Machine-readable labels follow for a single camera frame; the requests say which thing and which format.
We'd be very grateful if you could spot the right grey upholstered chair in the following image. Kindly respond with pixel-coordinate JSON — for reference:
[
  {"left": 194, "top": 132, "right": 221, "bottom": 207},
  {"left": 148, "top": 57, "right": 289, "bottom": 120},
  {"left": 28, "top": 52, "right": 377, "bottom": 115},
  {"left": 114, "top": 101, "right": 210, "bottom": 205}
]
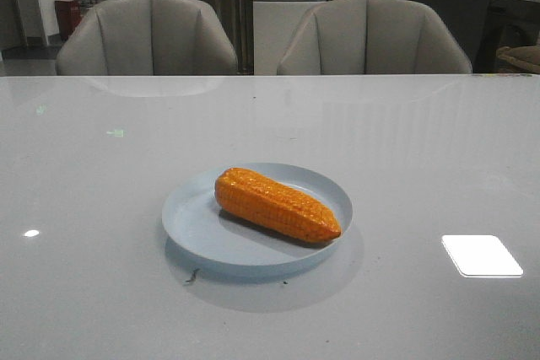
[{"left": 277, "top": 0, "right": 472, "bottom": 75}]

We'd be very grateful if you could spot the red trash bin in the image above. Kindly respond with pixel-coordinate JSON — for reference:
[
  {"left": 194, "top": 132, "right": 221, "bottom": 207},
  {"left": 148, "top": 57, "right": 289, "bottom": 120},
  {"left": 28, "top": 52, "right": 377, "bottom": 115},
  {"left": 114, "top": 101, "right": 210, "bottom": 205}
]
[{"left": 54, "top": 0, "right": 82, "bottom": 40}]

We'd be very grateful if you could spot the orange corn cob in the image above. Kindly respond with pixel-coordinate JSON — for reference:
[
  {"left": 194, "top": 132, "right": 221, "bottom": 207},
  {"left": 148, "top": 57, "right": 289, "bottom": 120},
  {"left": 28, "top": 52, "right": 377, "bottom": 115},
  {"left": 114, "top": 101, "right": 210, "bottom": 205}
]
[{"left": 214, "top": 167, "right": 342, "bottom": 244}]

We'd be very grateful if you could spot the light blue round plate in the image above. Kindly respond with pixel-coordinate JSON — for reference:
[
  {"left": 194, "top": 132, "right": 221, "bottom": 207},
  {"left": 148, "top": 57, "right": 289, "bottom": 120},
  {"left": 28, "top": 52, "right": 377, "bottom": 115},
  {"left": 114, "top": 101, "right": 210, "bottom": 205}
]
[{"left": 161, "top": 163, "right": 353, "bottom": 278}]

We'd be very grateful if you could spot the left grey upholstered chair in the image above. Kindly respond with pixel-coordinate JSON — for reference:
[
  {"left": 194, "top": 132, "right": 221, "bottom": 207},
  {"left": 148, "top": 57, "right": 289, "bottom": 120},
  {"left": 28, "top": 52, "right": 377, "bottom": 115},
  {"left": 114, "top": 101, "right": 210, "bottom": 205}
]
[{"left": 56, "top": 0, "right": 238, "bottom": 76}]

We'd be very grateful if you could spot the grey upholstered chair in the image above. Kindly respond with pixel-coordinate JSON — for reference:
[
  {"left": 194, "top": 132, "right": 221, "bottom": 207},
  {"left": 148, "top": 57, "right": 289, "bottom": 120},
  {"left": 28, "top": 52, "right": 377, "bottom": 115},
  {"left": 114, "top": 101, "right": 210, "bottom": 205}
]
[
  {"left": 277, "top": 0, "right": 472, "bottom": 75},
  {"left": 56, "top": 0, "right": 238, "bottom": 76}
]

